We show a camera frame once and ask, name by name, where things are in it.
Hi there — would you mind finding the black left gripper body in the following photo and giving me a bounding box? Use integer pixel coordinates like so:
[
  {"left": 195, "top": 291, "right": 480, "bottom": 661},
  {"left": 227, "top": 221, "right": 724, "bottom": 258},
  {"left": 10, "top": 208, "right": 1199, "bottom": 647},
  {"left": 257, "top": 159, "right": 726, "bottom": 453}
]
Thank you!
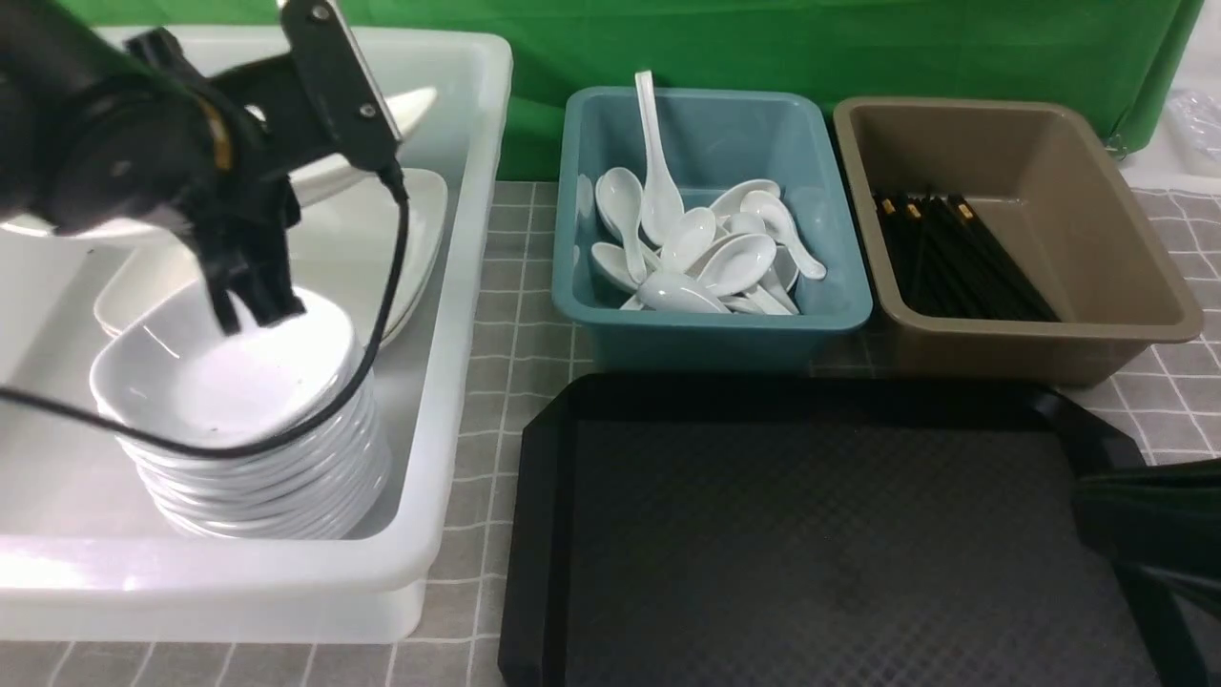
[{"left": 125, "top": 29, "right": 306, "bottom": 336}]

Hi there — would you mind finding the large white square plate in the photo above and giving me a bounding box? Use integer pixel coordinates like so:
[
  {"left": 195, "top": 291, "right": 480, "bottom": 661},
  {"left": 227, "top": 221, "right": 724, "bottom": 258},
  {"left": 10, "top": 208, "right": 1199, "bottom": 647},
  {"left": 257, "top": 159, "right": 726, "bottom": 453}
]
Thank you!
[{"left": 2, "top": 87, "right": 440, "bottom": 246}]

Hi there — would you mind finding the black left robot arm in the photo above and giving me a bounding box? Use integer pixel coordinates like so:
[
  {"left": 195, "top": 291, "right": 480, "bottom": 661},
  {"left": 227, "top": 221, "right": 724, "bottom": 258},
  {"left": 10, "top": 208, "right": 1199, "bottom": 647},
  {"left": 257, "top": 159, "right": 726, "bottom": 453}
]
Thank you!
[{"left": 2, "top": 1, "right": 304, "bottom": 336}]

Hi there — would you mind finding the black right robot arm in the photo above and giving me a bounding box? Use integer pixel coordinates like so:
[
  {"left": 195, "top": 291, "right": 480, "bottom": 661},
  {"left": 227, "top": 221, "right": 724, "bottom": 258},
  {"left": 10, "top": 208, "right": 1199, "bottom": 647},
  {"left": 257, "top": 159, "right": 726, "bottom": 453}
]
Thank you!
[{"left": 1071, "top": 458, "right": 1220, "bottom": 686}]

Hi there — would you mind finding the white square plate stack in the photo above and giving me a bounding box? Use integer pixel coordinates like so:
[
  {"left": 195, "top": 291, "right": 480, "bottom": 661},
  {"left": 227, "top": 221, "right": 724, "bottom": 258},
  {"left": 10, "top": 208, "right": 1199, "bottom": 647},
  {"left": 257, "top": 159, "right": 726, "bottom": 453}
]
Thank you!
[{"left": 93, "top": 168, "right": 448, "bottom": 344}]

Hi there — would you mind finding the stack of white bowls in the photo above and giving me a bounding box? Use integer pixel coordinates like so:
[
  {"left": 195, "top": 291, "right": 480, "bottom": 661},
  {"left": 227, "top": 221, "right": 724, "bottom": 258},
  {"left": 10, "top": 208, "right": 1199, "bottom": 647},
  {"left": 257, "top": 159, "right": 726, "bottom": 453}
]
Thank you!
[{"left": 89, "top": 282, "right": 394, "bottom": 539}]

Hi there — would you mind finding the teal plastic bin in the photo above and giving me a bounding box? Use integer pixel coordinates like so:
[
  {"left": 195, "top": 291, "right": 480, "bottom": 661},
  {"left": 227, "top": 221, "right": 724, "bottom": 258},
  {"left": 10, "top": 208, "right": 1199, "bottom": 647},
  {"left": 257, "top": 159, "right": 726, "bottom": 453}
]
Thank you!
[{"left": 552, "top": 87, "right": 874, "bottom": 371}]

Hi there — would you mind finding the pile of white spoons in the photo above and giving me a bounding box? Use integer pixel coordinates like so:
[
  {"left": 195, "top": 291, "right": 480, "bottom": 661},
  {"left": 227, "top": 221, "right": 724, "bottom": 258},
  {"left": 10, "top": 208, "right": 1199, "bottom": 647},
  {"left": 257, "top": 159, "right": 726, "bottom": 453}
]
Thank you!
[{"left": 578, "top": 168, "right": 829, "bottom": 316}]

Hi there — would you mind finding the large white plastic tub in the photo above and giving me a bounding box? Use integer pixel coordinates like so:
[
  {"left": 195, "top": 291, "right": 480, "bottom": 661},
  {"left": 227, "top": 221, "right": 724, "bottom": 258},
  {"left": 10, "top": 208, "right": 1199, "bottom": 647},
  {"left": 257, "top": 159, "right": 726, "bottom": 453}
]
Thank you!
[{"left": 1, "top": 27, "right": 513, "bottom": 644}]

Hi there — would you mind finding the black chopsticks bundle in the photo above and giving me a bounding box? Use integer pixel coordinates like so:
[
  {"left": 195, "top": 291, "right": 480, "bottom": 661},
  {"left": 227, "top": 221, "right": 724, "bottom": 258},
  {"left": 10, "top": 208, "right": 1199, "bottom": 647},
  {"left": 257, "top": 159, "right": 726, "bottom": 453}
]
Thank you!
[{"left": 872, "top": 193, "right": 1059, "bottom": 323}]

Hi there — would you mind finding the brown plastic bin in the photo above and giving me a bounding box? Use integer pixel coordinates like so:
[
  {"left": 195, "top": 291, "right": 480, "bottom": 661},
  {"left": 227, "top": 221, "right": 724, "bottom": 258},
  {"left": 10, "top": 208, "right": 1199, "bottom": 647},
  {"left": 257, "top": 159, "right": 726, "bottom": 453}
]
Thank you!
[{"left": 834, "top": 96, "right": 1203, "bottom": 386}]

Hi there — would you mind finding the black serving tray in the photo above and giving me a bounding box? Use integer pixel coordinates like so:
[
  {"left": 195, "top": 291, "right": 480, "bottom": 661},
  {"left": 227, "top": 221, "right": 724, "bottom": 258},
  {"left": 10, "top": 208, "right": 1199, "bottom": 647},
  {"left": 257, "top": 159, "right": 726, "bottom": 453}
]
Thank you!
[{"left": 497, "top": 373, "right": 1219, "bottom": 686}]

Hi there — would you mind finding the green backdrop cloth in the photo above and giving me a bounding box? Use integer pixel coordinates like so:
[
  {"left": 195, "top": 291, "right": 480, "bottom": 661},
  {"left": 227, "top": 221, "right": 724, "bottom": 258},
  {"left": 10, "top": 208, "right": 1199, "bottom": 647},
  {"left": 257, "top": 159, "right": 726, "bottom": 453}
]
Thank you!
[{"left": 57, "top": 0, "right": 1206, "bottom": 183}]

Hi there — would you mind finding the grey checked tablecloth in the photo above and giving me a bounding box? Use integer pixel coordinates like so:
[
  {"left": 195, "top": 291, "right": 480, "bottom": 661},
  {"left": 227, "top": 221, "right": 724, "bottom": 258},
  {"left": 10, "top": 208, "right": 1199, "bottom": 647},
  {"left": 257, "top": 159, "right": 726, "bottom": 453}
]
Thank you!
[{"left": 2, "top": 182, "right": 1219, "bottom": 686}]

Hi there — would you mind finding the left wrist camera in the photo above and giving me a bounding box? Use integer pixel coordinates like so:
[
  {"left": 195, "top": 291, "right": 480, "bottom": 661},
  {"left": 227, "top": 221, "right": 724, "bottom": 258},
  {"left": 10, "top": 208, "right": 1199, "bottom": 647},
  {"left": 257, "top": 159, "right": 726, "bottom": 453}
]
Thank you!
[{"left": 280, "top": 1, "right": 400, "bottom": 173}]

